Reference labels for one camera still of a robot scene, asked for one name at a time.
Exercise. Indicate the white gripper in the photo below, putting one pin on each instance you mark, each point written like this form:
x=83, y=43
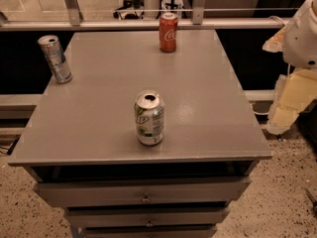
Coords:
x=302, y=39

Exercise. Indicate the silver blue redbull can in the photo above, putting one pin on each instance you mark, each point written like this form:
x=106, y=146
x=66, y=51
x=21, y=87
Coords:
x=55, y=57

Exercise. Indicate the red coca-cola can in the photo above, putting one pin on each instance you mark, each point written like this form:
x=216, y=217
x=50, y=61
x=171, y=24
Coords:
x=167, y=32

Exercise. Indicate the green white 7up can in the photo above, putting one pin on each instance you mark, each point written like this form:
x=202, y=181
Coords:
x=149, y=117

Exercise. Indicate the top grey drawer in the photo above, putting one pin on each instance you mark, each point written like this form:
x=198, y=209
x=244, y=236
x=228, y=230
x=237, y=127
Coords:
x=138, y=192

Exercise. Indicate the grey drawer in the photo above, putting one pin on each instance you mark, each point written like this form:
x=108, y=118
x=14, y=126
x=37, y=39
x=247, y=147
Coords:
x=196, y=231
x=138, y=192
x=147, y=217

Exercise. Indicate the black office chair base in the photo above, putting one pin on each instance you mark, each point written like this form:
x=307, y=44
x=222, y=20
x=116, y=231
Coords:
x=129, y=9

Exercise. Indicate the middle grey drawer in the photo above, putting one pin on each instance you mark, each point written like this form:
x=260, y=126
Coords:
x=147, y=217

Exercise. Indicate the grey drawer cabinet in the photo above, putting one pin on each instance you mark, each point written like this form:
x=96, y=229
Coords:
x=141, y=143

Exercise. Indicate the bottom grey drawer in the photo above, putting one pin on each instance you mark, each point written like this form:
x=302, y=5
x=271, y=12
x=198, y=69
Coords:
x=196, y=231

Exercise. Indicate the metal railing frame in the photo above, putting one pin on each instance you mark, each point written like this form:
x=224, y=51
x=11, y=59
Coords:
x=85, y=15

